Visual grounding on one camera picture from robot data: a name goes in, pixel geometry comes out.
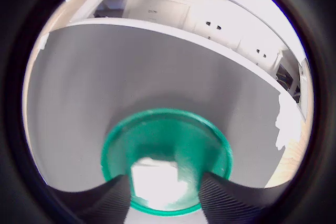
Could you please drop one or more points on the small white plastic terminal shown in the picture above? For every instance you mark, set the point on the small white plastic terminal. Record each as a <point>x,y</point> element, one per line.
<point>155,182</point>

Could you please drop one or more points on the round green lid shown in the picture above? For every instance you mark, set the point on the round green lid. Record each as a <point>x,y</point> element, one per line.
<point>162,129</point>

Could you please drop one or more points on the white tape piece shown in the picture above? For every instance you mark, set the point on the white tape piece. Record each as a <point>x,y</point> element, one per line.
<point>288,121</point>
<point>44,41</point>

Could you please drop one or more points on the dark grey mat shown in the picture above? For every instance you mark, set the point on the dark grey mat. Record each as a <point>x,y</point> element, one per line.
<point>105,77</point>

